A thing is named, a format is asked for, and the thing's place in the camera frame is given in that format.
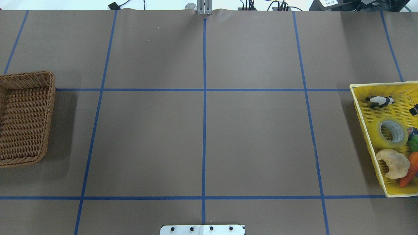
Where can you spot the yellow tape roll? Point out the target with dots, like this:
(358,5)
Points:
(398,132)

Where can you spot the brown wicker basket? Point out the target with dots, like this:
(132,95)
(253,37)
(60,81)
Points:
(26,109)

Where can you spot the white pedestal column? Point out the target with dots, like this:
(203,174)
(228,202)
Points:
(233,229)

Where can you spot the croissant toy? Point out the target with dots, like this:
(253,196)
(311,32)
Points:
(397,163)

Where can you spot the yellow plastic basket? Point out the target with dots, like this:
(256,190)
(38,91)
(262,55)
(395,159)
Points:
(405,97)

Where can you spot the panda figurine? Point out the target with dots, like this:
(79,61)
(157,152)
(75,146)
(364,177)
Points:
(379,101)

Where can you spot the aluminium frame post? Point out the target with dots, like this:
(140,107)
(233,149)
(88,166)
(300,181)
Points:
(204,7)

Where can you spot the orange carrot toy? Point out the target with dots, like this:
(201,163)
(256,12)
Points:
(413,168)

